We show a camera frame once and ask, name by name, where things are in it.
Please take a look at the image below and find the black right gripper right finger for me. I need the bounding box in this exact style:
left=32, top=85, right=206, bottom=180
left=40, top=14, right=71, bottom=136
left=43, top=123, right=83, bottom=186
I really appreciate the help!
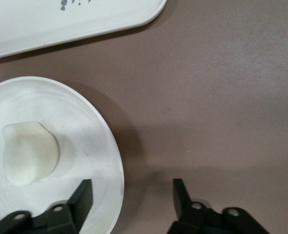
left=167, top=178, right=271, bottom=234

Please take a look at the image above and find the cream rabbit print tray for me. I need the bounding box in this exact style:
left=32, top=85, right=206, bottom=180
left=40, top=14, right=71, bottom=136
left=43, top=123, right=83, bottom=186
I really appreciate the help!
left=0, top=0, right=168, bottom=61

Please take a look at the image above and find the brown table cover mat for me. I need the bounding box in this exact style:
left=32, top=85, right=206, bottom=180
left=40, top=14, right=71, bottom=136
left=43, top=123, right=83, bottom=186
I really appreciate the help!
left=0, top=0, right=288, bottom=234

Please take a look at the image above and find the small white steamed bun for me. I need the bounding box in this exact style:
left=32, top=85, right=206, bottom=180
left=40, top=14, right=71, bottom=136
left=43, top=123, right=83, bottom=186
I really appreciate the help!
left=1, top=121, right=61, bottom=187

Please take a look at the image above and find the round cream plate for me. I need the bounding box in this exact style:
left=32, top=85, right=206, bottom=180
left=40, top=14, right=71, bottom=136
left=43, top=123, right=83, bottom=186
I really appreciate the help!
left=0, top=76, right=125, bottom=234

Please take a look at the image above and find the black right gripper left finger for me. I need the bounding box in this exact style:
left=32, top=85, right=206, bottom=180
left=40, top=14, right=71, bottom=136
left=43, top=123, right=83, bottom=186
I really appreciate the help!
left=0, top=179, right=95, bottom=234

